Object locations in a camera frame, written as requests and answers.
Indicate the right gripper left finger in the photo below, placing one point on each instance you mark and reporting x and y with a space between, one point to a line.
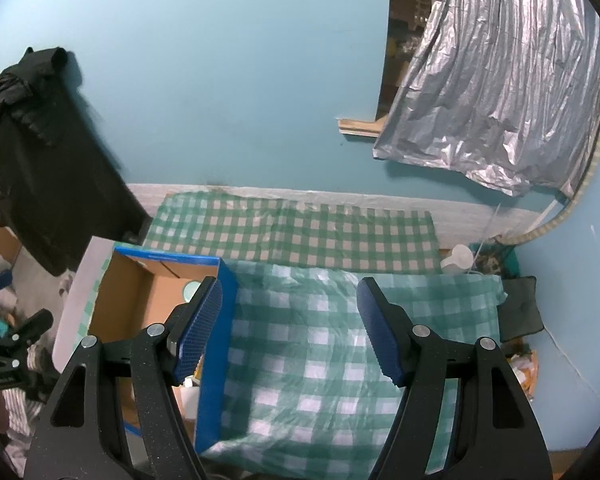
191 325

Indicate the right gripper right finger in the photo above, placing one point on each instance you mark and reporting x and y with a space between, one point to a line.
388 328

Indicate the blue-rimmed cardboard box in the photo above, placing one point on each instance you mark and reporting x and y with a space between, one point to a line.
140 289

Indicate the teal round tin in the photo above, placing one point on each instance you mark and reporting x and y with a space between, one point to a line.
189 290

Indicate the striped cloth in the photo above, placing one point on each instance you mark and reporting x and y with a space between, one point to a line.
23 413

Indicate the white cup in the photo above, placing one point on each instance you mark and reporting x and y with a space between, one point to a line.
460 259

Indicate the teal checkered plastic sheet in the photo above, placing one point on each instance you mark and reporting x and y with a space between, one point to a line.
304 395

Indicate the green checkered tablecloth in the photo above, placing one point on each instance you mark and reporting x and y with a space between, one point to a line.
294 233

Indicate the dark green cushion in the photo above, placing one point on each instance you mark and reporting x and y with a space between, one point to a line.
519 315

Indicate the wooden shelf plank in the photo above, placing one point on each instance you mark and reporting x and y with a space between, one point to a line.
350 127

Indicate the silver foil sheet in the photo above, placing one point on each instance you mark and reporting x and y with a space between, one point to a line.
505 92

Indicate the black garment on wall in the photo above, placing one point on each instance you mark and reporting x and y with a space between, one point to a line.
58 187

